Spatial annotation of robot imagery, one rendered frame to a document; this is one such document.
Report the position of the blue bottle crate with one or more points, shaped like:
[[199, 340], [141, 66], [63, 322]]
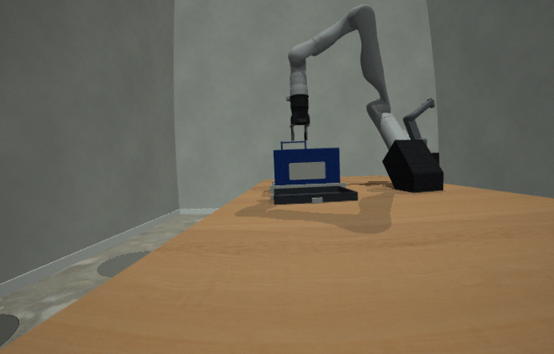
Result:
[[306, 166]]

